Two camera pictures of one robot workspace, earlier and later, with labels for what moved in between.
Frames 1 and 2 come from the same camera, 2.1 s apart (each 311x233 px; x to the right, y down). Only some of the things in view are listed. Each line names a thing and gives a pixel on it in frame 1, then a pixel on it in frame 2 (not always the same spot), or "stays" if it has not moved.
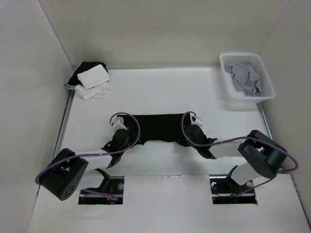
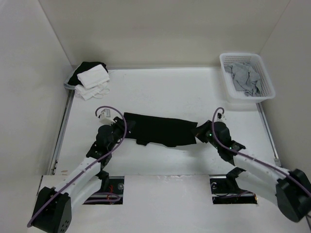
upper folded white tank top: x=94 y=76 stays
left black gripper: x=134 y=136 to x=120 y=124
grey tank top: x=245 y=78 stays
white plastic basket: x=247 y=77 stays
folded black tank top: x=84 y=66 stays
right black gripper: x=181 y=141 to x=200 y=130
